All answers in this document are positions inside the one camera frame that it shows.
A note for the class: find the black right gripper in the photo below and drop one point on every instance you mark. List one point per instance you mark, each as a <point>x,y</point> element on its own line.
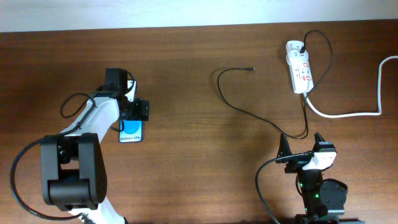
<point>296,163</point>

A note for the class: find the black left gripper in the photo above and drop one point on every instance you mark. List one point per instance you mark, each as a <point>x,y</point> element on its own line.
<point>140,111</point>

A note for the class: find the blue Samsung Galaxy smartphone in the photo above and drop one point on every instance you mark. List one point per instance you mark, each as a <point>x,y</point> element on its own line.
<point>131,131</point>

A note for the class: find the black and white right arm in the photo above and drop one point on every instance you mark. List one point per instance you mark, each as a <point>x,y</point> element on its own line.
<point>323,199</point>

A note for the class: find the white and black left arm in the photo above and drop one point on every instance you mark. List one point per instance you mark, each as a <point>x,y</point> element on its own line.
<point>72,167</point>

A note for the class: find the white power strip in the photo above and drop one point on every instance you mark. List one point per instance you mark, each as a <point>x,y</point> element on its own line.
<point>300,73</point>

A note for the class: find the white USB wall charger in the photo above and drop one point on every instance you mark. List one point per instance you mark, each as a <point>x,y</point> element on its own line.
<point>295,56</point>

